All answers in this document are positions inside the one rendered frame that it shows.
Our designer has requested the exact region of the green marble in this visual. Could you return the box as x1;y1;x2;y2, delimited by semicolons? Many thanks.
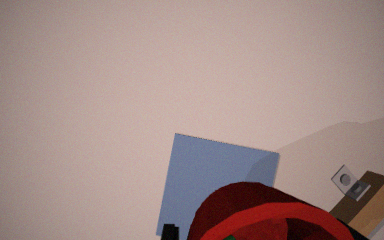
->
223;235;236;240

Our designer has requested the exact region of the grey metal l-bracket with screws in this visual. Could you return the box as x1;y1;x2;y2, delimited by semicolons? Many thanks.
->
331;165;371;201

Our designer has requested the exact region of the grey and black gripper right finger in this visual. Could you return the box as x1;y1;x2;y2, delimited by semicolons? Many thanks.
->
336;218;369;240

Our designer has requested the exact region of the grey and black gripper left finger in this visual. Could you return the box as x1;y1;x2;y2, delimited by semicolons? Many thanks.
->
161;224;179;240

